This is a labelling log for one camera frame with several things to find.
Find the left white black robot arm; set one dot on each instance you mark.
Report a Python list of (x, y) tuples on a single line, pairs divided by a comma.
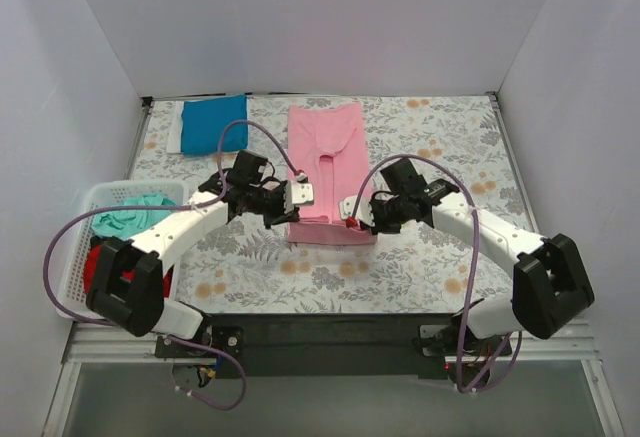
[(127, 288)]

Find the red t shirt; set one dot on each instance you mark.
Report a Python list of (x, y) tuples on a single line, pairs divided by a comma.
[(91, 260)]

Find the teal t shirt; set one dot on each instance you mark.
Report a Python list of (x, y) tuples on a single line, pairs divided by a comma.
[(127, 223)]

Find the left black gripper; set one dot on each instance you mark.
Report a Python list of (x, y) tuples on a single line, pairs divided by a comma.
[(279, 202)]

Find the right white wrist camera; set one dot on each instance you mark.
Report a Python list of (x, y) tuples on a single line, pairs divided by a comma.
[(356, 213)]

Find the aluminium frame rail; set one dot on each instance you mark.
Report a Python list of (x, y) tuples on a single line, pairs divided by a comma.
[(89, 343)]

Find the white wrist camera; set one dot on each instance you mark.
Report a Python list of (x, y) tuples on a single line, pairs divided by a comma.
[(298, 192), (356, 213)]

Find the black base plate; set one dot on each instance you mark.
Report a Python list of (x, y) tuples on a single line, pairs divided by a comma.
[(303, 345)]

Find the folded blue t shirt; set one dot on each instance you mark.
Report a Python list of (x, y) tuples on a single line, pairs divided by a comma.
[(203, 123)]

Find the pink t shirt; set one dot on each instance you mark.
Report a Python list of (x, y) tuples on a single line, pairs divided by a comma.
[(329, 146)]

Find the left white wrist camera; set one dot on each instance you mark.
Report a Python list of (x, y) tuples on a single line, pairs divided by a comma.
[(298, 192)]

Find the white plastic laundry basket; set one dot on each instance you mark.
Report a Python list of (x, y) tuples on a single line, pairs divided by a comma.
[(70, 292)]

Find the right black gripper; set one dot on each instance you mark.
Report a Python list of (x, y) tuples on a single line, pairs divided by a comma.
[(373, 213)]

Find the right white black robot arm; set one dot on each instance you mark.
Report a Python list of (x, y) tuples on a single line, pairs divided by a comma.
[(550, 285)]

